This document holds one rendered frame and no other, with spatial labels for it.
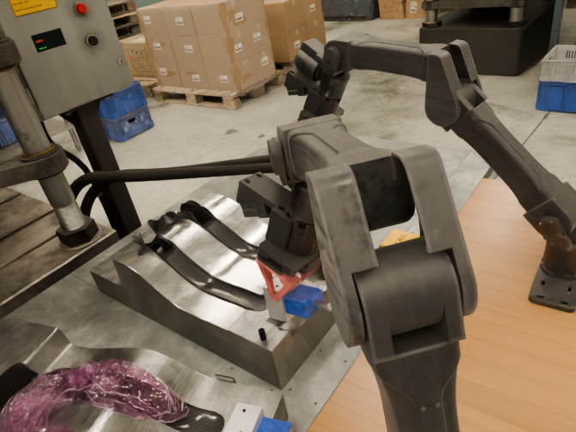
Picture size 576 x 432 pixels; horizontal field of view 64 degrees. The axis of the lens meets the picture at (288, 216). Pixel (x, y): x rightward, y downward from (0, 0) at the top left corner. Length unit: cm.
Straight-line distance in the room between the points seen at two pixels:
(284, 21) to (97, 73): 390
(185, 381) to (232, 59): 393
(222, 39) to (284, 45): 99
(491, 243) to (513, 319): 21
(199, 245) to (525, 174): 59
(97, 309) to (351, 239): 80
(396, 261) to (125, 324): 72
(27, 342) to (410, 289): 67
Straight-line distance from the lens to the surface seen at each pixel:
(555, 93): 378
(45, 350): 84
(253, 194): 63
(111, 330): 97
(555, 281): 93
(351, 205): 31
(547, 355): 82
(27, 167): 121
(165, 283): 85
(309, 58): 105
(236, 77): 451
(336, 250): 30
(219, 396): 71
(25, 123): 120
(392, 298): 31
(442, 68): 83
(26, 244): 143
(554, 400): 77
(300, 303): 66
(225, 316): 76
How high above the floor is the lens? 140
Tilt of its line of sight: 32 degrees down
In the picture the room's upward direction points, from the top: 11 degrees counter-clockwise
